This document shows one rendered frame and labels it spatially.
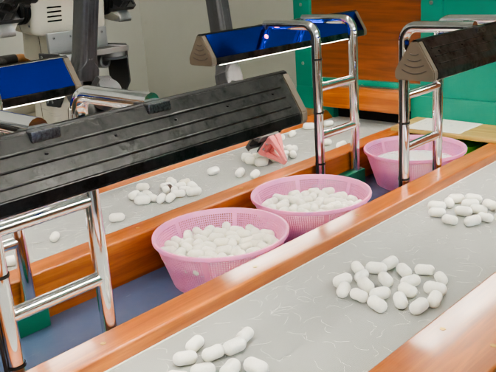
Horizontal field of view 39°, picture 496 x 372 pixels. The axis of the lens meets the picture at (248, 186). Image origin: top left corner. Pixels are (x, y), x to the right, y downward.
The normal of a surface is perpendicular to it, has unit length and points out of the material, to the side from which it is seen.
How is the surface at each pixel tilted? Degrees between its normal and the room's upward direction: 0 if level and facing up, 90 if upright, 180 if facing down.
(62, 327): 0
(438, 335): 0
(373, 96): 90
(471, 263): 0
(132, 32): 90
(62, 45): 90
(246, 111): 58
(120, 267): 90
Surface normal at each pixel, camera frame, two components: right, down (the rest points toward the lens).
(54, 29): 0.77, 0.28
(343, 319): -0.07, -0.95
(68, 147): 0.58, -0.37
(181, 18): -0.64, 0.27
